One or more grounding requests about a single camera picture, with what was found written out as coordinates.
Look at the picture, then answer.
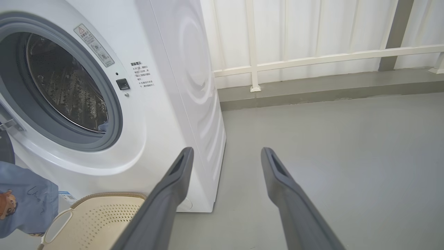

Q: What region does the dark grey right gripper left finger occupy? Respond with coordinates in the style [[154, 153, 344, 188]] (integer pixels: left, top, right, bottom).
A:
[[111, 147, 195, 250]]

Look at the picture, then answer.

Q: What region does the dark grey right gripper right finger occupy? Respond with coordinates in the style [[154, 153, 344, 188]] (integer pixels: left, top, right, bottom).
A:
[[261, 147, 345, 250]]

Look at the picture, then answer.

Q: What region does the white front-load washing machine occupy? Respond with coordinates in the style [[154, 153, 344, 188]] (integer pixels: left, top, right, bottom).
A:
[[0, 0, 227, 213]]

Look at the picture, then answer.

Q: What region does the stainless steel washing machine drum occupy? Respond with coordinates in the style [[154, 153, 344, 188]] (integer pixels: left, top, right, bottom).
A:
[[26, 33, 109, 133]]

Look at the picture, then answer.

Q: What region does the round white filter cover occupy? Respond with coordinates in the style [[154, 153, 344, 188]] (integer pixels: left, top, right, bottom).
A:
[[177, 197, 193, 211]]

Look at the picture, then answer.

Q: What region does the cream perforated laundry basket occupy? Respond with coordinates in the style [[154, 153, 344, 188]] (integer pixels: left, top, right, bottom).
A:
[[36, 192, 148, 250]]

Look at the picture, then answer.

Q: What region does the blue energy label sticker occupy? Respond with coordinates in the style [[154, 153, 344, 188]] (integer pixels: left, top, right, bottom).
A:
[[58, 191, 77, 206]]

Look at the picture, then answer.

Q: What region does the white metal railing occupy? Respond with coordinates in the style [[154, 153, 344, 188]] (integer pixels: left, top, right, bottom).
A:
[[212, 0, 444, 92]]

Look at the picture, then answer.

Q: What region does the grey warning sticker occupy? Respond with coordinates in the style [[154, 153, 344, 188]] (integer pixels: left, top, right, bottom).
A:
[[74, 24, 115, 67]]

